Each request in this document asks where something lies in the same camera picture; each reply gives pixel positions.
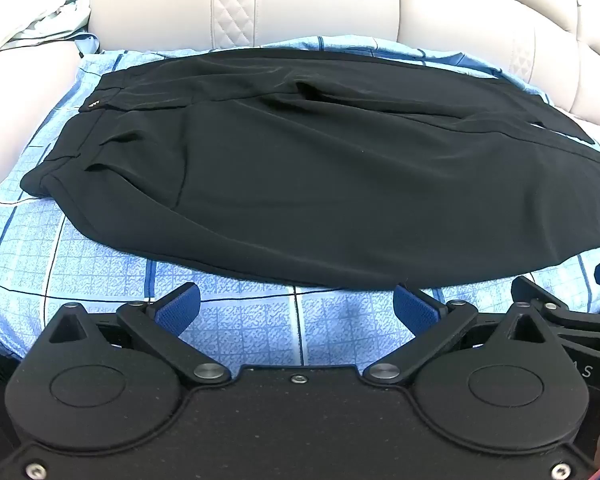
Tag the black pants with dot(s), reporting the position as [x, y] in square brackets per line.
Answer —
[330, 175]

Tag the blue checked bedsheet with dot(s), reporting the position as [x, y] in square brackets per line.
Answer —
[80, 270]

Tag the white cloth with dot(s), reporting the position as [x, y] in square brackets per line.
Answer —
[10, 20]

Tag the beige padded headboard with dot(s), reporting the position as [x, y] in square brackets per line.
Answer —
[330, 0]

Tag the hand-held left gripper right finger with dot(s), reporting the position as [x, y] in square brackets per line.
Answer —
[415, 310]

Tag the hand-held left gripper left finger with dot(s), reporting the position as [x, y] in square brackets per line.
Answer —
[180, 306]

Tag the beige leather cushion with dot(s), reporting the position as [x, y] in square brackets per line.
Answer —
[15, 105]

